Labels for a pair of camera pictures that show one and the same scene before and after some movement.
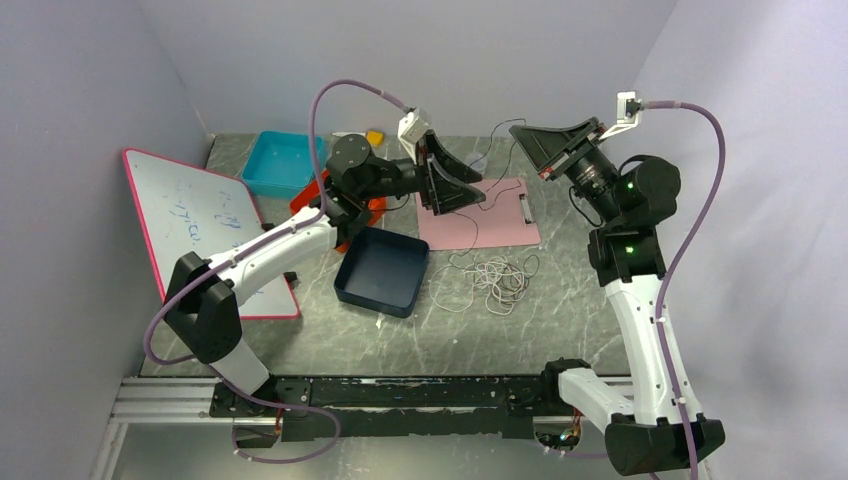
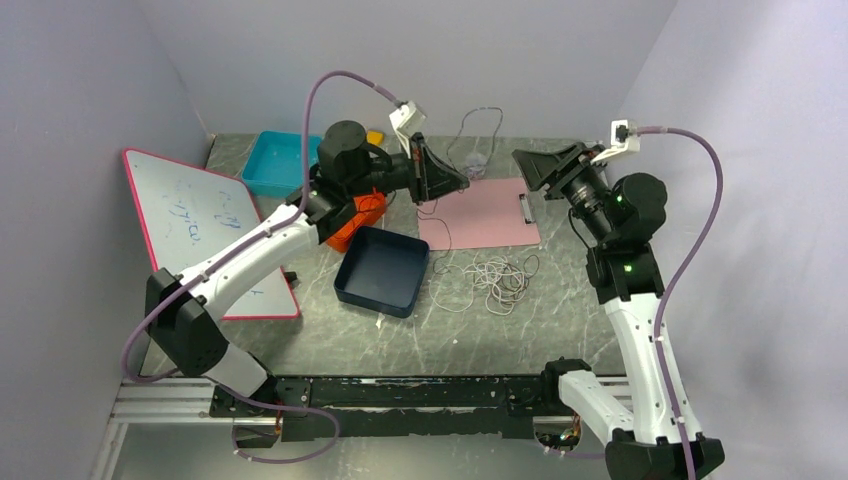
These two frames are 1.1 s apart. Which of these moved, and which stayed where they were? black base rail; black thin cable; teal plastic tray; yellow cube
Moved: black thin cable
Stayed: yellow cube; black base rail; teal plastic tray
